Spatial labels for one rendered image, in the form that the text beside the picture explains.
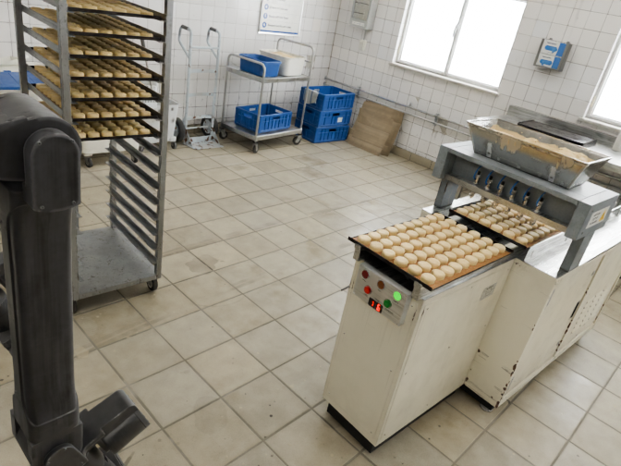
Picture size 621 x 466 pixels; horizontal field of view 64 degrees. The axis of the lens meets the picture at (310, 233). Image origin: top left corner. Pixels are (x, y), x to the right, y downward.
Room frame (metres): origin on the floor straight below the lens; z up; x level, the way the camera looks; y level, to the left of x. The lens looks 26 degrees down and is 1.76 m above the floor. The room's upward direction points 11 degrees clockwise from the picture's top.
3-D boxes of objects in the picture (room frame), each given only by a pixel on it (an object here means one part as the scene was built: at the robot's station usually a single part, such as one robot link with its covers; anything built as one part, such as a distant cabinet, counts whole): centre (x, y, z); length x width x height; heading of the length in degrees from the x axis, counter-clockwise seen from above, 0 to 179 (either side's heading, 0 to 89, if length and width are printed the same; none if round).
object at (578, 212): (2.24, -0.90, 1.01); 0.72 x 0.33 x 0.34; 47
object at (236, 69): (5.64, 0.77, 0.57); 0.85 x 0.58 x 1.13; 147
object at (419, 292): (2.22, -1.08, 0.87); 2.01 x 0.03 x 0.07; 137
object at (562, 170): (2.24, -0.90, 1.25); 0.56 x 0.29 x 0.14; 47
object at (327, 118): (6.32, 0.12, 0.30); 0.60 x 0.40 x 0.20; 140
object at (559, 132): (4.69, -2.04, 0.93); 0.60 x 0.40 x 0.01; 51
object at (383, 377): (1.87, -0.55, 0.45); 0.70 x 0.34 x 0.90; 137
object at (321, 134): (6.32, 0.12, 0.10); 0.60 x 0.40 x 0.20; 138
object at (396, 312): (1.61, -0.31, 0.77); 0.24 x 0.04 x 0.14; 47
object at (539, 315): (2.58, -1.23, 0.42); 1.28 x 0.72 x 0.84; 137
